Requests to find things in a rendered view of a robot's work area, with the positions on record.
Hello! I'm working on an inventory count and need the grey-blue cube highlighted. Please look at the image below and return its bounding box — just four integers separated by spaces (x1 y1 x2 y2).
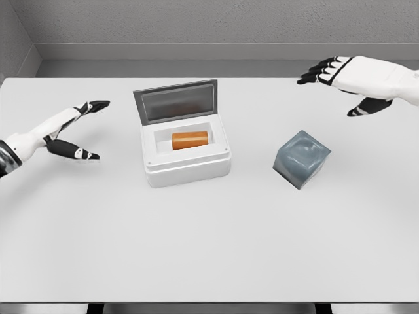
272 130 332 190

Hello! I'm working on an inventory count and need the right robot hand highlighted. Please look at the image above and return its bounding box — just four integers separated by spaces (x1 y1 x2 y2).
296 56 407 117

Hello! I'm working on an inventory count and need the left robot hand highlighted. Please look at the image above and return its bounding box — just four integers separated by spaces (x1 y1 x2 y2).
30 99 111 162

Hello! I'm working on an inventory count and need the white box with hinged lid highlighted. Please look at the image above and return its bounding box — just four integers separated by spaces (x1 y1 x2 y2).
132 78 233 189

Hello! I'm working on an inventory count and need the orange cylinder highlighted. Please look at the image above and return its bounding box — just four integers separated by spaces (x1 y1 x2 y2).
172 130 210 151

